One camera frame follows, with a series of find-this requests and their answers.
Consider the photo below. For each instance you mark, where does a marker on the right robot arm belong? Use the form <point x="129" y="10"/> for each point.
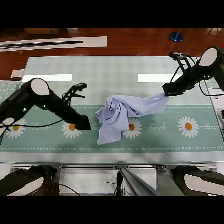
<point x="203" y="71"/>

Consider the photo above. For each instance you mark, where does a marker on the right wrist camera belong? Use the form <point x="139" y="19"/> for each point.
<point x="181" y="60"/>

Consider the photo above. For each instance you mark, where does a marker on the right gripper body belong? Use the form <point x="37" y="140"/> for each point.
<point x="171" y="89"/>

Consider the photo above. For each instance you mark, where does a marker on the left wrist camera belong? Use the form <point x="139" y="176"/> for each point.
<point x="75" y="90"/>

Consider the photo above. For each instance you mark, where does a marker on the light blue shirt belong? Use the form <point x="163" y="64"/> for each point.
<point x="116" y="113"/>

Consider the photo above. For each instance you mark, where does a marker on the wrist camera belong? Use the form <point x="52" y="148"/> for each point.
<point x="181" y="60"/>
<point x="75" y="90"/>

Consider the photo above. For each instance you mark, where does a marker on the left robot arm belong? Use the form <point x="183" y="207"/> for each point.
<point x="23" y="98"/>

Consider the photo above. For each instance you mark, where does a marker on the silver frame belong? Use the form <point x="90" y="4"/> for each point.
<point x="140" y="183"/>

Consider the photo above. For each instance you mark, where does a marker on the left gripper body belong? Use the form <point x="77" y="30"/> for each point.
<point x="79" y="121"/>

